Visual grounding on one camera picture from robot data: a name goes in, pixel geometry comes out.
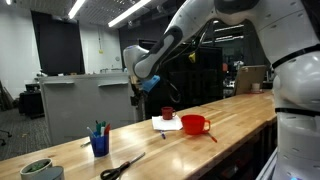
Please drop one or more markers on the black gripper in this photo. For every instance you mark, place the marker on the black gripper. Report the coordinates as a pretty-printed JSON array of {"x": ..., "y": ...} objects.
[{"x": 137, "y": 97}]

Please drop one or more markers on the blue sharpie marker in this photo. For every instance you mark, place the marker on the blue sharpie marker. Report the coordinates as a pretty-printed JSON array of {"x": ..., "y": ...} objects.
[{"x": 162, "y": 134}]

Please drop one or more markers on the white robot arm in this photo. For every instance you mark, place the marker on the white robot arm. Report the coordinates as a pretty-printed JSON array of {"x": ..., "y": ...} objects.
[{"x": 287, "y": 34}]

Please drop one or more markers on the blue pen holder cup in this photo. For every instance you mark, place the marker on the blue pen holder cup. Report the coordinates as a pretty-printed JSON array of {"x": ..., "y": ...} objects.
[{"x": 100, "y": 145}]

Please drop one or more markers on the large red cup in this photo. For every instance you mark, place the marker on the large red cup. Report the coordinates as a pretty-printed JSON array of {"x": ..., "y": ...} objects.
[{"x": 195, "y": 124}]

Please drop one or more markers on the white paper sheet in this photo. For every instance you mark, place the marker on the white paper sheet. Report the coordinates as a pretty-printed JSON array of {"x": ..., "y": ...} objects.
[{"x": 159, "y": 123}]

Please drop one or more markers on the small dark red mug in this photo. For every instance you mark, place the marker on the small dark red mug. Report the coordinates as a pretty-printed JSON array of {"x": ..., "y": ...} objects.
[{"x": 168, "y": 112}]

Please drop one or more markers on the large black panel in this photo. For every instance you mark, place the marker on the large black panel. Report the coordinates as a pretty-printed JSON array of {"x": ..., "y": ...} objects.
[{"x": 189, "y": 77}]

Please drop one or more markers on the grey partition board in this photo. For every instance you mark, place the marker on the grey partition board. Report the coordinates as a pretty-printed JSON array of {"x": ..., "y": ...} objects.
[{"x": 73, "y": 103}]

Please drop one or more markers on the green marker on table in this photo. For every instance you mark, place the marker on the green marker on table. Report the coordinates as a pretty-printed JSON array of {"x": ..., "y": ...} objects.
[{"x": 85, "y": 144}]

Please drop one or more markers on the red pencil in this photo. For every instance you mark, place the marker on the red pencil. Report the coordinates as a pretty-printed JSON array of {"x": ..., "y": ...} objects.
[{"x": 212, "y": 137}]

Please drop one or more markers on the cardboard box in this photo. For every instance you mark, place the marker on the cardboard box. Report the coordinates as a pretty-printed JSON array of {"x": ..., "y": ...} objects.
[{"x": 249, "y": 79}]

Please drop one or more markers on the white mug with plant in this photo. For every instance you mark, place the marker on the white mug with plant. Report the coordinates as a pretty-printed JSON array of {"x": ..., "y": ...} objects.
[{"x": 34, "y": 168}]

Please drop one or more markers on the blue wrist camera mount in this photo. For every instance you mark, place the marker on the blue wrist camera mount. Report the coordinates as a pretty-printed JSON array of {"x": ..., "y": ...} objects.
[{"x": 148, "y": 85}]

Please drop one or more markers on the black handled scissors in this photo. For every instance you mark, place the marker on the black handled scissors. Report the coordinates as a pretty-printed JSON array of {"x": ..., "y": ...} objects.
[{"x": 113, "y": 174}]

